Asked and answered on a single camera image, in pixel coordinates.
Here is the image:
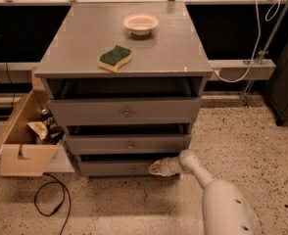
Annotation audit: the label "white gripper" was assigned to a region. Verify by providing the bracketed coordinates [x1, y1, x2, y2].
[149, 157, 184, 176]

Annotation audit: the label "grey bottom drawer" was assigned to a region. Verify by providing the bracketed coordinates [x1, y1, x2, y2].
[76, 152, 181, 178]

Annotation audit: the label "grey drawer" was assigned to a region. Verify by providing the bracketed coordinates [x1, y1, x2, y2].
[49, 77, 200, 126]
[76, 152, 181, 178]
[66, 123, 191, 155]

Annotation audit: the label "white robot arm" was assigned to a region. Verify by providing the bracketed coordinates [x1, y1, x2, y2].
[149, 150, 259, 235]

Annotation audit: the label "grey top drawer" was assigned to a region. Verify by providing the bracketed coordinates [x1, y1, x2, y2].
[49, 77, 200, 126]

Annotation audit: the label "grey middle drawer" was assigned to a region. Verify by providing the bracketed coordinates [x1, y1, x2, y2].
[66, 123, 191, 155]

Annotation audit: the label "grey drawer cabinet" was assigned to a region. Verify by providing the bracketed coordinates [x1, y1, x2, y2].
[34, 1, 214, 164]

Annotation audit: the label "trash items in box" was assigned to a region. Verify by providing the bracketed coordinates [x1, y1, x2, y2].
[27, 109, 65, 145]

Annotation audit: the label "green yellow sponge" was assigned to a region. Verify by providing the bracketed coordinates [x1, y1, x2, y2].
[99, 45, 131, 72]

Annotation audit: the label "cardboard box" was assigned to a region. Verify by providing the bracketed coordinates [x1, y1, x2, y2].
[0, 67, 61, 176]

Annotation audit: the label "white bowl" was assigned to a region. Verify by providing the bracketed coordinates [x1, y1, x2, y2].
[123, 14, 159, 36]

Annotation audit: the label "metal stand pole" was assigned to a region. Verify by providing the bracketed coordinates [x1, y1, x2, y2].
[232, 0, 288, 108]

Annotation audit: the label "black floor cable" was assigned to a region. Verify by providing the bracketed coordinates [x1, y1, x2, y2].
[33, 172, 72, 235]

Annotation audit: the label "white hanging cable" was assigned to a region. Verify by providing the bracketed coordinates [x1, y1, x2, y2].
[212, 0, 281, 84]

